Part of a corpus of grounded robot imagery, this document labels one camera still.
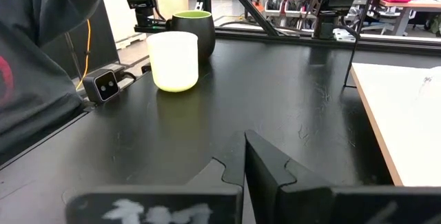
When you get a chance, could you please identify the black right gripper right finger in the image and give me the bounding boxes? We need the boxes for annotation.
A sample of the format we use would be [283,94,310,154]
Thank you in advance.
[244,130,441,224]

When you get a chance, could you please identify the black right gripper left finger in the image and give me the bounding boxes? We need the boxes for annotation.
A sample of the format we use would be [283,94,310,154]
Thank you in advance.
[65,130,246,224]

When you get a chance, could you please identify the yellow mug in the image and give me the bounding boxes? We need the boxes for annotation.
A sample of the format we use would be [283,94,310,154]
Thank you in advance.
[146,30,200,93]

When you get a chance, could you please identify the black mug with green inside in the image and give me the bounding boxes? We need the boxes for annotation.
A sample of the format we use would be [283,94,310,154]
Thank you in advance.
[166,10,216,63]

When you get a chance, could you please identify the person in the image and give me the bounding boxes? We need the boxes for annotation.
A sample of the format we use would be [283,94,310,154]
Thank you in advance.
[0,0,107,166]

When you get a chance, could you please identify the white storage box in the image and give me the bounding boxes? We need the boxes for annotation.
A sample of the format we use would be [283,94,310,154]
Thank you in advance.
[103,0,149,50]

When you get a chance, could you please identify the wooden workbench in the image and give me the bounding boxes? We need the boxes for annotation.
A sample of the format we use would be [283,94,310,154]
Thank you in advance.
[378,0,441,37]

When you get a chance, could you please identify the small black table camera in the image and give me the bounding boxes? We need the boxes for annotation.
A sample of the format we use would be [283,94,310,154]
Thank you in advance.
[82,68,121,105]

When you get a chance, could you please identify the wooden shelf with black frame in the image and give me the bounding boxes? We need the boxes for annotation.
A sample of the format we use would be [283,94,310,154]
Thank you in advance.
[343,0,441,187]

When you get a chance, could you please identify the black aluminium table frame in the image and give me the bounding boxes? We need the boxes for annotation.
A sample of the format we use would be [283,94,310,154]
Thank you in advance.
[132,0,441,58]

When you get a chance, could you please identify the yellow cable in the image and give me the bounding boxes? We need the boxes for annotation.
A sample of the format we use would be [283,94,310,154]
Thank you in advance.
[75,19,92,91]

